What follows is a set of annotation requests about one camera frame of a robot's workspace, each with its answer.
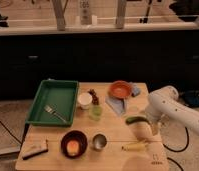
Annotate dark red grapes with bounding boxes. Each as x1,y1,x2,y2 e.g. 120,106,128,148
88,89,99,105

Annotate silver fork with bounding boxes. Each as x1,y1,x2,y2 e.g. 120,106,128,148
44,105,67,123

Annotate black cable left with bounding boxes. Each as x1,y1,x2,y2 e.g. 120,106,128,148
0,114,22,145

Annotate dark bowl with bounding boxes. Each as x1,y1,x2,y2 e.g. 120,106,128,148
61,130,88,159

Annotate orange peach fruit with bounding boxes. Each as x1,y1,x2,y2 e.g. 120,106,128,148
67,140,79,156

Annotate orange bowl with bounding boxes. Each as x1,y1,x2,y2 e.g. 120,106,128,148
108,80,132,99

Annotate small wooden block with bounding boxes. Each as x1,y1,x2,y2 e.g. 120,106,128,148
32,140,48,151

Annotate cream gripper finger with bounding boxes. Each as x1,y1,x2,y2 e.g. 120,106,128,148
150,123,159,136

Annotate black cable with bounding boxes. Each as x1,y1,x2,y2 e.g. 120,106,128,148
0,114,22,145
162,126,191,154

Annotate white paper cup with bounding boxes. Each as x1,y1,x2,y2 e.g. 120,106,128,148
77,93,92,109

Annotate silver metal cup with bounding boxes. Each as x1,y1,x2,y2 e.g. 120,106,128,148
92,134,107,150

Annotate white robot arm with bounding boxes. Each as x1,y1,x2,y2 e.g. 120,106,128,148
145,86,199,135

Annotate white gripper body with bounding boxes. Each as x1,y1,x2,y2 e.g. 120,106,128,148
145,106,162,128

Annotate green plastic cup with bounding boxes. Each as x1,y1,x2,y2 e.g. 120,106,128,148
89,105,102,121

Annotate yellow banana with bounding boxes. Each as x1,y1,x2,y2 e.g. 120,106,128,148
122,142,147,151

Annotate green pepper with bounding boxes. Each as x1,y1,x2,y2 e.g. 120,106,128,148
125,116,150,125

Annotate blue cloth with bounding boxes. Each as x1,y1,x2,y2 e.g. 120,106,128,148
105,82,141,116

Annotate green plastic tray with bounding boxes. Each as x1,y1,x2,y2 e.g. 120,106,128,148
26,80,79,127

